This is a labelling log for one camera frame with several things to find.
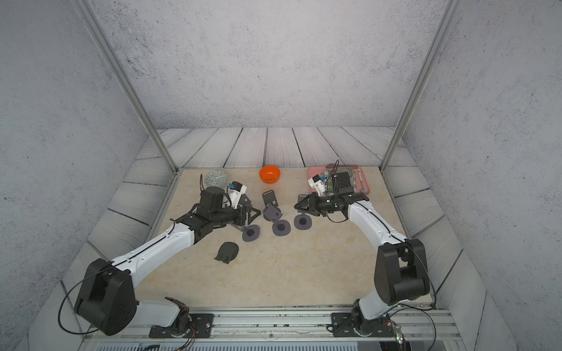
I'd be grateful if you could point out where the right aluminium frame post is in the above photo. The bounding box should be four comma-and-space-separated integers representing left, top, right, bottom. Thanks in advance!
380, 0, 462, 173

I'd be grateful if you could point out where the left aluminium frame post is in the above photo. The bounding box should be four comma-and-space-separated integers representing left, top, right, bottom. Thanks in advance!
73, 0, 179, 175

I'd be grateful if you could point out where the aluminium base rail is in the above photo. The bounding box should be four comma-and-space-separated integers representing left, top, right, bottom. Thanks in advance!
80, 305, 465, 350

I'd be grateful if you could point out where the metal spoon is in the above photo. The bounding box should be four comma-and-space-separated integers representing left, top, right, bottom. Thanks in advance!
357, 168, 370, 195

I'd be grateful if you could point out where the orange bowl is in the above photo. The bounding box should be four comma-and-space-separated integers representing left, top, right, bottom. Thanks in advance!
259, 165, 281, 184

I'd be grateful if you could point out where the purple stand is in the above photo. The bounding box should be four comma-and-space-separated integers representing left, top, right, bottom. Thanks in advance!
294, 213, 313, 230
272, 219, 291, 237
239, 195, 252, 208
241, 224, 261, 242

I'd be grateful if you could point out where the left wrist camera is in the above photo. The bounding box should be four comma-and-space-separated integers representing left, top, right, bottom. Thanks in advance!
227, 181, 247, 209

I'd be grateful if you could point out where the pink tray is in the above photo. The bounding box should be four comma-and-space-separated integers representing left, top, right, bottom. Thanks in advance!
307, 164, 370, 195

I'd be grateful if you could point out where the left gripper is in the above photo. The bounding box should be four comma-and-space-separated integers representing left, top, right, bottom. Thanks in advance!
210, 203, 261, 228

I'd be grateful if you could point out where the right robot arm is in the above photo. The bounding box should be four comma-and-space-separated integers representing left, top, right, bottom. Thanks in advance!
294, 173, 433, 322

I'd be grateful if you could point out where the brown wooden spoon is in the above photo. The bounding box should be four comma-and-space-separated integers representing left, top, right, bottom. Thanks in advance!
325, 163, 358, 171

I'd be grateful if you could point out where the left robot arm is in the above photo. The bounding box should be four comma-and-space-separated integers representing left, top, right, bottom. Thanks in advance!
74, 187, 261, 337

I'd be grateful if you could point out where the aluminium frame post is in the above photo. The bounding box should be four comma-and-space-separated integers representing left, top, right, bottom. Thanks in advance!
73, 0, 179, 175
380, 0, 462, 173

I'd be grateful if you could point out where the green patterned bowl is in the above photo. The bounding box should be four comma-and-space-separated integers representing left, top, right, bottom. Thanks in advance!
203, 170, 228, 188

